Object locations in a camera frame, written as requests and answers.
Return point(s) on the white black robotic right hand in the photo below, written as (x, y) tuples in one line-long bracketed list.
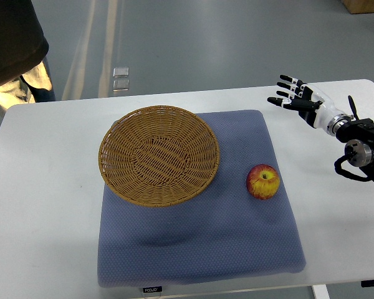
[(315, 107)]

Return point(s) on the red yellow apple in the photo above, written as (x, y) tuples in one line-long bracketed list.
[(263, 181)]

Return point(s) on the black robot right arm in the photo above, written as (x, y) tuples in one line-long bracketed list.
[(357, 134)]

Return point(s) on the brown wicker basket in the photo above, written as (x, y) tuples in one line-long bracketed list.
[(159, 156)]

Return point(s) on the wooden box corner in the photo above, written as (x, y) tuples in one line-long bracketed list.
[(359, 6)]

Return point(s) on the blue padded cushion mat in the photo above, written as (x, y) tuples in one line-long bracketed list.
[(220, 234)]

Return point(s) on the white table leg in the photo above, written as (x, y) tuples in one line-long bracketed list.
[(320, 292)]

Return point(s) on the black table control panel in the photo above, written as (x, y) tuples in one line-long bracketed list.
[(367, 283)]

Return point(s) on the lower metal floor plate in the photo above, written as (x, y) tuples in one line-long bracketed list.
[(121, 84)]

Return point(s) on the metal floor plate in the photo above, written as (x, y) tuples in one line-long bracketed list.
[(121, 84), (119, 72)]

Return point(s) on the upper metal floor plate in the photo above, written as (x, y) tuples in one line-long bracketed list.
[(119, 72)]

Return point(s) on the black label tag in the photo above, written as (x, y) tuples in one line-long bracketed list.
[(156, 289)]

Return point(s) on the person in dark clothing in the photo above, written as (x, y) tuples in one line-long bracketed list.
[(24, 71)]

